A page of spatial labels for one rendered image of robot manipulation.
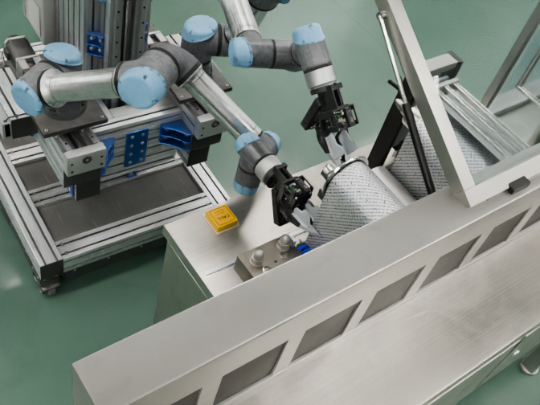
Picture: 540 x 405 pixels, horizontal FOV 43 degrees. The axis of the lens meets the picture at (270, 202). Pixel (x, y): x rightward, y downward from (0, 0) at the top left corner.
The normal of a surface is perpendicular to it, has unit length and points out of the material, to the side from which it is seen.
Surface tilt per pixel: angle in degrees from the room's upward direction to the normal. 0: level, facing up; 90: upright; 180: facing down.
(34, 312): 0
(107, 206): 0
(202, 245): 0
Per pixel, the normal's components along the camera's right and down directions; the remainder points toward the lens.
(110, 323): 0.21, -0.64
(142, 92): -0.25, 0.65
